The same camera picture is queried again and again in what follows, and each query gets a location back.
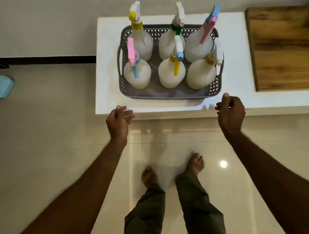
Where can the person's right foot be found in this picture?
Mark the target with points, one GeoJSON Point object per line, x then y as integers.
{"type": "Point", "coordinates": [195, 164]}

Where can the person's right forearm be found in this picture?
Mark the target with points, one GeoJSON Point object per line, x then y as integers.
{"type": "Point", "coordinates": [270, 178]}

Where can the person's left hand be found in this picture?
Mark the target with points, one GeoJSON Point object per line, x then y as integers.
{"type": "Point", "coordinates": [118, 125]}

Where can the group of white spray bottles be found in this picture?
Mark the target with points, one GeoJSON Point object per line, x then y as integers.
{"type": "Point", "coordinates": [137, 74]}

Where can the grey plastic lattice basket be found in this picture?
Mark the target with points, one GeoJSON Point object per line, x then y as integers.
{"type": "Point", "coordinates": [169, 93]}

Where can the black skirting strip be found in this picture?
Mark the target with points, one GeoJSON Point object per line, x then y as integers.
{"type": "Point", "coordinates": [48, 60]}

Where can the person's right hand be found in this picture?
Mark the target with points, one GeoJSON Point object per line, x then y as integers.
{"type": "Point", "coordinates": [231, 115]}

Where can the olive green trousers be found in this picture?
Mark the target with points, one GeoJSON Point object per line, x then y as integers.
{"type": "Point", "coordinates": [147, 212]}

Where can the person's right thumb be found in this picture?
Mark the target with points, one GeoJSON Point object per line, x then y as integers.
{"type": "Point", "coordinates": [226, 98]}

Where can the person's left foot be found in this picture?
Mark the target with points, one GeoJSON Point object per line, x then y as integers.
{"type": "Point", "coordinates": [149, 177]}

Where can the brown wooden board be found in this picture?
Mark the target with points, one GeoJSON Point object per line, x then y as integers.
{"type": "Point", "coordinates": [280, 48]}

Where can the person's left thumb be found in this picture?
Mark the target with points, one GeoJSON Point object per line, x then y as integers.
{"type": "Point", "coordinates": [121, 108]}

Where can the person's foot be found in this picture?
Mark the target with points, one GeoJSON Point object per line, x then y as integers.
{"type": "Point", "coordinates": [195, 164]}
{"type": "Point", "coordinates": [149, 177]}

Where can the light blue object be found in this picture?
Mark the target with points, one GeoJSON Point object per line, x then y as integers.
{"type": "Point", "coordinates": [5, 86]}

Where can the person's left forearm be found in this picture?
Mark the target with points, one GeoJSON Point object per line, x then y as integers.
{"type": "Point", "coordinates": [84, 192]}

